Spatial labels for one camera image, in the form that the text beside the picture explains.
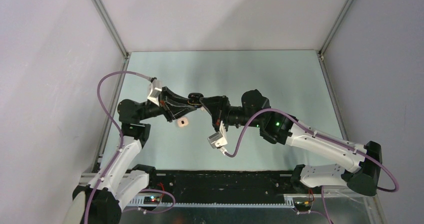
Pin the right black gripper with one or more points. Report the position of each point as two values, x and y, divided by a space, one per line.
217 106

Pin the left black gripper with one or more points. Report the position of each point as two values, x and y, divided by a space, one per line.
165 107

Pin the black earbud charging case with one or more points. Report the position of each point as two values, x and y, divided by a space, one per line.
194 99

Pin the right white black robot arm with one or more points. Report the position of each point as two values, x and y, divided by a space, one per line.
357 166

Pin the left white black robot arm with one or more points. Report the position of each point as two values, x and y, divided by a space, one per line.
104 198

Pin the beige earbud charging case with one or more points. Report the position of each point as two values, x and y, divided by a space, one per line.
182 122

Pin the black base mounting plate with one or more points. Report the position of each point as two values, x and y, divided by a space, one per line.
228 187

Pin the left controller board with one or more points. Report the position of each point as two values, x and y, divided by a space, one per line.
152 200

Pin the controller board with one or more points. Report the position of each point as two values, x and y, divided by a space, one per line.
303 206
152 200

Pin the right controller board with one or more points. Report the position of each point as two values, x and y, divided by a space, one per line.
303 206

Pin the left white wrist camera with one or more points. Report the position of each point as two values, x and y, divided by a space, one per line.
154 91

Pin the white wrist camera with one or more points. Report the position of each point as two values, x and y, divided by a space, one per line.
154 91
218 140

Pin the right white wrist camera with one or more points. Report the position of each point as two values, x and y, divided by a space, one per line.
218 140

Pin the grey slotted cable duct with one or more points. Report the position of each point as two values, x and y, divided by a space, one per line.
140 203

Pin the left corner aluminium post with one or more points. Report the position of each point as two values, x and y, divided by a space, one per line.
109 24

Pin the corner aluminium post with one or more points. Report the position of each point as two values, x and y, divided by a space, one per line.
109 24
335 26

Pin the right corner aluminium post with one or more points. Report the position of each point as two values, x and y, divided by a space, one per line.
335 26

